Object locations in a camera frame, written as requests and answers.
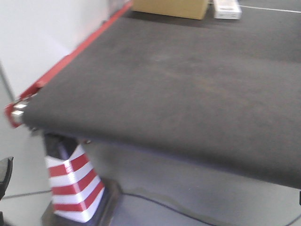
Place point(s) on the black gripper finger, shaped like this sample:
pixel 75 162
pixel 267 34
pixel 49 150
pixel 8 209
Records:
pixel 6 167

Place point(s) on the left red white traffic cone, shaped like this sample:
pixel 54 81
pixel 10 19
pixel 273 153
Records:
pixel 80 197

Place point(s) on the red conveyor side rail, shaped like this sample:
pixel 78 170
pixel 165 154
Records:
pixel 10 109

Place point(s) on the long white carton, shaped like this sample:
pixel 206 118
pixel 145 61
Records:
pixel 227 9

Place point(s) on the dark grey conveyor belt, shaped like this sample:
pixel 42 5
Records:
pixel 223 93

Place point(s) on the brown cardboard box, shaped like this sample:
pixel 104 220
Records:
pixel 192 9

